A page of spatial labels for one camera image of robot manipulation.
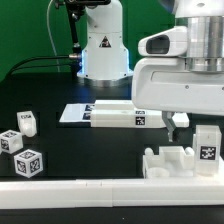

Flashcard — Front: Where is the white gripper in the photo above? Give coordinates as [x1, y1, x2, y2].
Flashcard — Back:
[132, 57, 224, 142]

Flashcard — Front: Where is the white chair seat part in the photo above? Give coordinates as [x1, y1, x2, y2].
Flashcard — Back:
[142, 146, 195, 179]

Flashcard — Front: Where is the white chair backrest part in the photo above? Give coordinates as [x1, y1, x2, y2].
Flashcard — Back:
[89, 99, 190, 130]

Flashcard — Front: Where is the white L-shaped fence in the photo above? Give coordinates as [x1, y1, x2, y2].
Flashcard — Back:
[0, 156, 224, 209]

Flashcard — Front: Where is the flat white tagged plate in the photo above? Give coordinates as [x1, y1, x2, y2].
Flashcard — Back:
[59, 104, 95, 123]

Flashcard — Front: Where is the white tagged cube front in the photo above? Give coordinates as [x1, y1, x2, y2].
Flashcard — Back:
[14, 149, 43, 178]

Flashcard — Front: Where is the white tagged cube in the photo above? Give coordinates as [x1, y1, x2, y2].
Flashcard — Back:
[0, 130, 23, 154]
[14, 149, 43, 178]

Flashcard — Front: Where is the white tagged cube left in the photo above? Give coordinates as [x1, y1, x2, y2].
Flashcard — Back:
[0, 130, 23, 154]

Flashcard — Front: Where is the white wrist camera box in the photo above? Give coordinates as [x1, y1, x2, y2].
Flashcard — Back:
[138, 26, 188, 57]

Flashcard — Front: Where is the grey cable behind robot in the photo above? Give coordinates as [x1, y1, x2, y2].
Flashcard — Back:
[46, 0, 62, 73]

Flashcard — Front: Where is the black cable at base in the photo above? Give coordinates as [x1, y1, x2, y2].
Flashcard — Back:
[5, 54, 82, 81]

